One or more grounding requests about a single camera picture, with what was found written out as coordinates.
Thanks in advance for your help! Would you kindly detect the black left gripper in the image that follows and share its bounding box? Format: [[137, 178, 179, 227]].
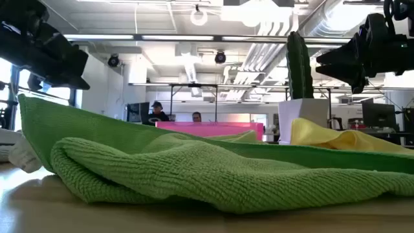
[[0, 19, 91, 92]]

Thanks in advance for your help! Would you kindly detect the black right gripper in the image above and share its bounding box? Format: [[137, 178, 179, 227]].
[[316, 14, 414, 95]]

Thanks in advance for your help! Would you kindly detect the yellow microfiber towel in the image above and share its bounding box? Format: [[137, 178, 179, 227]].
[[290, 117, 414, 155]]

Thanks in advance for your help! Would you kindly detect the bright green microfiber towel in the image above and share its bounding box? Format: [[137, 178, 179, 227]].
[[17, 93, 414, 215]]

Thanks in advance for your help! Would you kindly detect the grey microfiber towel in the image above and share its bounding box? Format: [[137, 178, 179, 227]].
[[0, 128, 43, 174]]

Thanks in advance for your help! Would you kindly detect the bright window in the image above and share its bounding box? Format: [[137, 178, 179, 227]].
[[17, 69, 78, 108]]

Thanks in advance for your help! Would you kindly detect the black computer monitor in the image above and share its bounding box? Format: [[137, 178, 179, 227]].
[[361, 102, 397, 131], [125, 102, 151, 124]]

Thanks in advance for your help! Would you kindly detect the white faceted plant pot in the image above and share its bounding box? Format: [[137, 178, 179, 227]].
[[277, 98, 331, 146]]

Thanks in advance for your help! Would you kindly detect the long ceiling light strip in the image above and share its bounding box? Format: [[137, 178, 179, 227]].
[[63, 33, 353, 43]]

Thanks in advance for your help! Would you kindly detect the pink plastic bin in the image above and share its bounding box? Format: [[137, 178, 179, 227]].
[[155, 121, 265, 141]]

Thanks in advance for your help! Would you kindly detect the round black ceiling camera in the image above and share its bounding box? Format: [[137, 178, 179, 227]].
[[214, 50, 227, 65], [107, 54, 121, 68]]

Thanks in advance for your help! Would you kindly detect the silver ceiling duct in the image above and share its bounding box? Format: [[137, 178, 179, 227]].
[[299, 0, 369, 37]]

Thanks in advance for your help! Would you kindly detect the black metal stand frame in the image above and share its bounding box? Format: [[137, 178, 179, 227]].
[[169, 83, 219, 123]]

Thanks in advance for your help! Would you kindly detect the white ring ceiling lamp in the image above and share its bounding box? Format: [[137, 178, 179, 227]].
[[190, 7, 209, 27]]

